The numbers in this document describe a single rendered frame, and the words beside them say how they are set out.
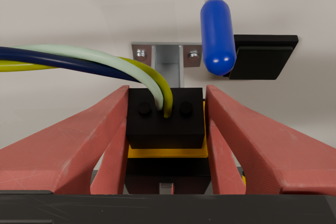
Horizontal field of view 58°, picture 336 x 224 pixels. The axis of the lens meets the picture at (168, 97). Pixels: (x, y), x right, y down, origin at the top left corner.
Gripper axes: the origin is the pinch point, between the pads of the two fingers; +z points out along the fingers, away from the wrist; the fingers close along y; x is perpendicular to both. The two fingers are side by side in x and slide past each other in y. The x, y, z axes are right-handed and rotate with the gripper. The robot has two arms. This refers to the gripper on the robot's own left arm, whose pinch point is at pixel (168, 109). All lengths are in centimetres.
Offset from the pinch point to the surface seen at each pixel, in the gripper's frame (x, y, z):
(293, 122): 11.5, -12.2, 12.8
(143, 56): 1.8, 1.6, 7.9
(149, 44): 0.9, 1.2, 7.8
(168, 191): 108, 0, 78
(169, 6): -1.9, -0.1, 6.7
